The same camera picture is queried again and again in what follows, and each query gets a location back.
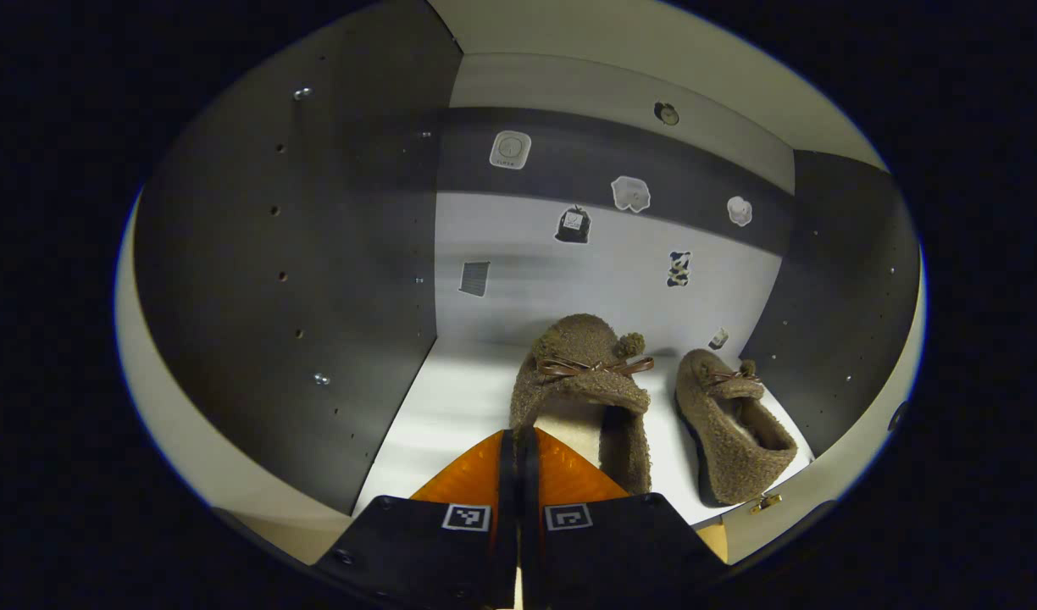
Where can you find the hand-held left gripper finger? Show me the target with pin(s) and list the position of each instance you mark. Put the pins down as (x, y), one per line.
(527, 508)
(507, 508)

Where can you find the brown fuzzy shoe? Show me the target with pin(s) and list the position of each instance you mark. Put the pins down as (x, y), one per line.
(582, 339)
(730, 440)

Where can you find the white shoe cabinet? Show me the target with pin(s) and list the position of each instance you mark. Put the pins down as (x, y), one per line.
(315, 254)

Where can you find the metal door hinge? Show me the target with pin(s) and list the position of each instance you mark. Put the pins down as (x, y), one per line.
(766, 503)

